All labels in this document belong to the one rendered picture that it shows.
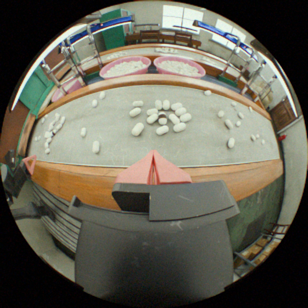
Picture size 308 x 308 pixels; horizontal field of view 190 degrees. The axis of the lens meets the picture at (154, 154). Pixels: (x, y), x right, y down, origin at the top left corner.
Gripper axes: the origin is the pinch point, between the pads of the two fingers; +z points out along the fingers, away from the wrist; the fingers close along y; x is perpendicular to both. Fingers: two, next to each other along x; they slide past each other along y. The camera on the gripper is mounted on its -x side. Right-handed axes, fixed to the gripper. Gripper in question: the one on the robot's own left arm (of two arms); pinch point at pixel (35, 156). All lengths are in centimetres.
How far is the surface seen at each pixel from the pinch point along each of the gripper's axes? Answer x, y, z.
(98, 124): -2.0, -28.5, 15.0
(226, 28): -405, -338, 300
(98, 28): -66, -13, 41
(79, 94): -14.6, -13.1, 26.6
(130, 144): 2.6, -40.0, 9.6
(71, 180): 7.6, -23.0, -0.4
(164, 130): -0.5, -48.7, 11.0
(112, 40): -181, 56, 229
